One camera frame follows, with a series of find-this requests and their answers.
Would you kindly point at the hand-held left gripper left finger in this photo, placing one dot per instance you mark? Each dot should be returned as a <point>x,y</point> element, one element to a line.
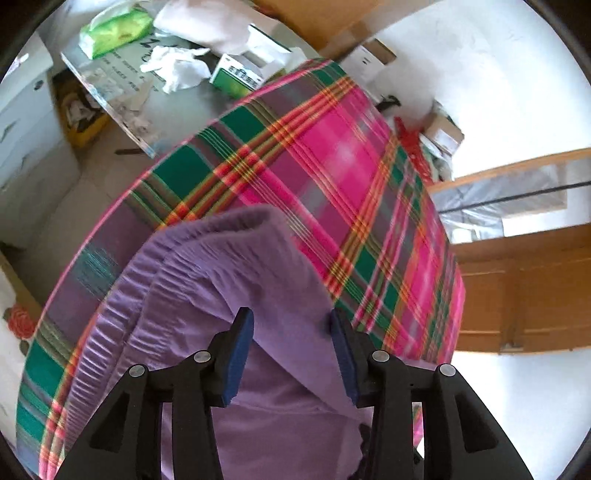
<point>238,355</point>

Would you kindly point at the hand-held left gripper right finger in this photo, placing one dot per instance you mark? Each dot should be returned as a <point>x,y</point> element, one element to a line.
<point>344,355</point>

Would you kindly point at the purple pants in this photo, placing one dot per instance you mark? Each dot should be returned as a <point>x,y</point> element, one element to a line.
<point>277,415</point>

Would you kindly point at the metal door latch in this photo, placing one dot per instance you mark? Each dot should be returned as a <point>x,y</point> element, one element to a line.
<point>512,347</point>

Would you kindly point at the clear plastic sheet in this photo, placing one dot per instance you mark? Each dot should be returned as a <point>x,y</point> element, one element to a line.
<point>475,207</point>

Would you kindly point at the wooden door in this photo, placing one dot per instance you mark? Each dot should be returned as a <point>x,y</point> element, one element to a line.
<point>531,286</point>

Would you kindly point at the pink green plaid blanket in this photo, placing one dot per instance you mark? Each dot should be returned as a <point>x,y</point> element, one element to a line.
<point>346,152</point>

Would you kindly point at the white plastic packages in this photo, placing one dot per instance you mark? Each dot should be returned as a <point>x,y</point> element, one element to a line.
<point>438,164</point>

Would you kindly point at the red patterned bag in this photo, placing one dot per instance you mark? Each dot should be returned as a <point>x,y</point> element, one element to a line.
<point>413,147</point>

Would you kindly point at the floral cloth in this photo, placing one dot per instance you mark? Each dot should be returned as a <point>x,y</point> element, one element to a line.
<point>21,323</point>

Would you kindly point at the brown cardboard box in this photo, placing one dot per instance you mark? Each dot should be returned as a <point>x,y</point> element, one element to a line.
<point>443,134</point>

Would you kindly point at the grey glass-topped table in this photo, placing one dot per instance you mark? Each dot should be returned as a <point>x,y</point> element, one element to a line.
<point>184,110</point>

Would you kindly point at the small black object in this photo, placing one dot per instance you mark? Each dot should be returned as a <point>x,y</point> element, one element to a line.
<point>388,102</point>

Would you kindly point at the yellow bin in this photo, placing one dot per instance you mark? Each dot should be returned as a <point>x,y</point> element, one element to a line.
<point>85,131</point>

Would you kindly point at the green white carton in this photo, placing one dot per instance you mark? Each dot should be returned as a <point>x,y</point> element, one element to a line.
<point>235,76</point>

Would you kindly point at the crumpled white tissue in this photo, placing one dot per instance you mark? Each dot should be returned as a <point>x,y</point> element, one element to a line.
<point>180,69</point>

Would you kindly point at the white cardboard box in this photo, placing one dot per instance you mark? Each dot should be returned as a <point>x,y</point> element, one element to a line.
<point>364,60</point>

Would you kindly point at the white open box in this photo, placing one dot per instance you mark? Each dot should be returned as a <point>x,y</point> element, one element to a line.
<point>272,50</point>

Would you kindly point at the white cabinet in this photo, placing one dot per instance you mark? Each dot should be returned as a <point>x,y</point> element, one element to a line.
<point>27,129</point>

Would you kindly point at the pale pink plastic bag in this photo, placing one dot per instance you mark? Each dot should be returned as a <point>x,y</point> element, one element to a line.
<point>207,21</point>

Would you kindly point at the wooden wardrobe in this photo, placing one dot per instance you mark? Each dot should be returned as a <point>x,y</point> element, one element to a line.
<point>323,18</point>

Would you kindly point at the green tissue pack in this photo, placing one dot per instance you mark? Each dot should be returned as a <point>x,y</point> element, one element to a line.
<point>120,30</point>

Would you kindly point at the wooden door frame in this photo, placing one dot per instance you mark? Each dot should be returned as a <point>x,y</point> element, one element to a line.
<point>508,167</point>

